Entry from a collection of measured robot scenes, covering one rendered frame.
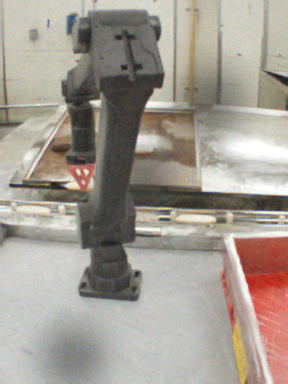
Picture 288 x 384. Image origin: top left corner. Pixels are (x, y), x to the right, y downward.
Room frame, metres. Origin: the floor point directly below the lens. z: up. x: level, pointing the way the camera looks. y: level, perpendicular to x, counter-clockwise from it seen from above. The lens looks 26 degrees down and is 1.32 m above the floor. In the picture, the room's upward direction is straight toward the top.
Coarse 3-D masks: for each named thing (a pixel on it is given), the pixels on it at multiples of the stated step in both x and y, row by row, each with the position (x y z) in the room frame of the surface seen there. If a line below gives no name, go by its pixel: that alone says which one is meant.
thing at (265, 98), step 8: (264, 72) 3.15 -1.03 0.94; (272, 72) 3.15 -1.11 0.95; (280, 72) 2.86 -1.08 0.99; (264, 80) 3.15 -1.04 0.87; (272, 80) 2.84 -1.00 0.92; (280, 80) 2.70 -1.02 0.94; (264, 88) 3.13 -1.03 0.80; (272, 88) 2.84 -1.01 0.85; (280, 88) 2.58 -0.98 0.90; (264, 96) 3.11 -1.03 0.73; (272, 96) 2.82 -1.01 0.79; (280, 96) 2.57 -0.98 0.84; (264, 104) 3.09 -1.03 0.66; (272, 104) 2.80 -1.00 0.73; (280, 104) 2.56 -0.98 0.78
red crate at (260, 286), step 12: (252, 276) 0.62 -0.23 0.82; (264, 276) 0.61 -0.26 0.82; (276, 276) 0.61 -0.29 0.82; (252, 288) 0.58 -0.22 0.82; (264, 288) 0.57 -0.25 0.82; (276, 288) 0.57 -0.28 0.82; (252, 300) 0.54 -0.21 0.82; (264, 300) 0.54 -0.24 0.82; (276, 300) 0.53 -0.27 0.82; (228, 312) 0.50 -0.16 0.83; (264, 312) 0.50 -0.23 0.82; (276, 312) 0.50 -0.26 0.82; (264, 324) 0.47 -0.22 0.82; (276, 324) 0.46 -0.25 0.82; (264, 336) 0.44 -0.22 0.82; (276, 336) 0.43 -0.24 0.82; (276, 348) 0.40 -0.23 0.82; (276, 360) 0.38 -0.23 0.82; (276, 372) 0.35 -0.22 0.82
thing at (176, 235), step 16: (16, 224) 0.77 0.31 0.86; (32, 224) 0.77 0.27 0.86; (48, 224) 0.77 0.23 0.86; (64, 224) 0.77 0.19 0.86; (144, 224) 0.78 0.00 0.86; (160, 224) 0.78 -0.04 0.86; (176, 224) 0.78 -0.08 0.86; (192, 224) 0.78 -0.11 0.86; (208, 224) 0.78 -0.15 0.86; (64, 240) 0.76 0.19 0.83; (144, 240) 0.74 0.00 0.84; (160, 240) 0.73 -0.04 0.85; (176, 240) 0.73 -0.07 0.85; (192, 240) 0.73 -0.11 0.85; (208, 240) 0.72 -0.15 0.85
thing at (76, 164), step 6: (72, 162) 0.81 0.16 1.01; (78, 162) 0.81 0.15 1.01; (84, 162) 0.81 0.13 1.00; (72, 168) 0.81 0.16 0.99; (78, 168) 0.82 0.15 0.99; (84, 168) 0.81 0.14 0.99; (90, 168) 0.80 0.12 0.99; (72, 174) 0.82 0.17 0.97; (78, 174) 0.83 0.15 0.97; (90, 174) 0.81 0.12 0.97; (78, 180) 0.82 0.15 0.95; (78, 186) 0.82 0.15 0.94; (84, 186) 0.82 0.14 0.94
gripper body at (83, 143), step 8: (88, 128) 0.82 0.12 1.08; (72, 136) 0.83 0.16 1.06; (80, 136) 0.82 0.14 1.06; (88, 136) 0.82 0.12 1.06; (72, 144) 0.83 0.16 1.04; (80, 144) 0.82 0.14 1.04; (88, 144) 0.82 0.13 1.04; (96, 144) 0.87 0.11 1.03; (72, 152) 0.82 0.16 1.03; (80, 152) 0.82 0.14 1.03; (88, 152) 0.82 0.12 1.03; (72, 160) 0.80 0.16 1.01; (88, 160) 0.79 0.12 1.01
